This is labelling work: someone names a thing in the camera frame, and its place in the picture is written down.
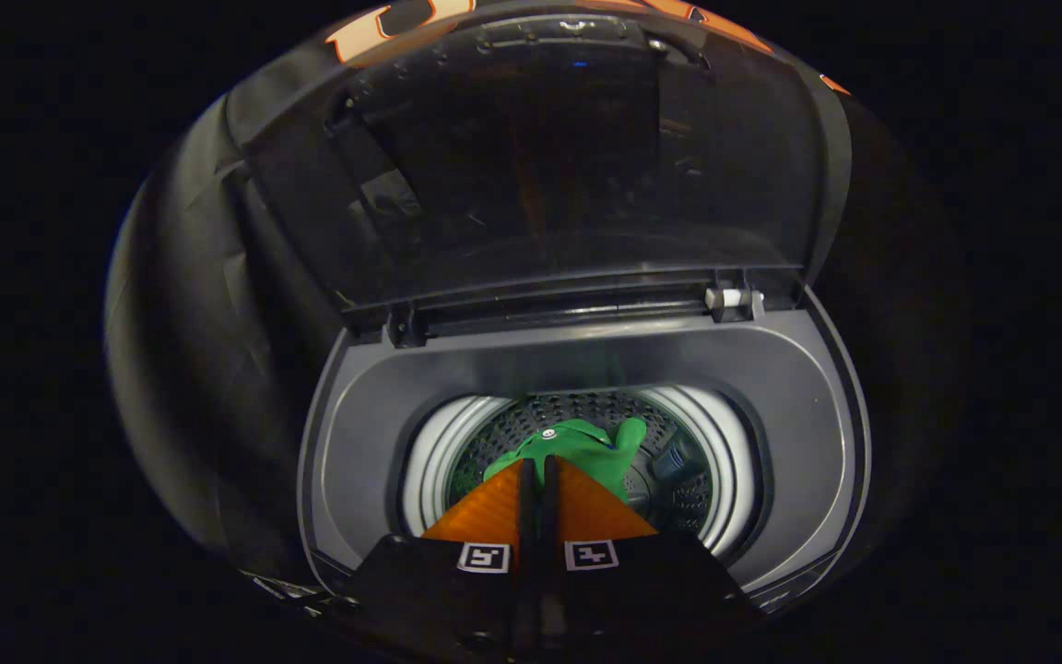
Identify washing machine glass lid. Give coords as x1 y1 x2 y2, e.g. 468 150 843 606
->
222 5 855 340

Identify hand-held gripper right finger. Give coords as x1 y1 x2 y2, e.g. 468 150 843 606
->
540 455 767 660

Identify green polo shirt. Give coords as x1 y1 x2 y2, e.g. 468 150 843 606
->
483 417 650 504

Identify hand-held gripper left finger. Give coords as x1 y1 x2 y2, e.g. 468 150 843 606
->
337 458 539 660

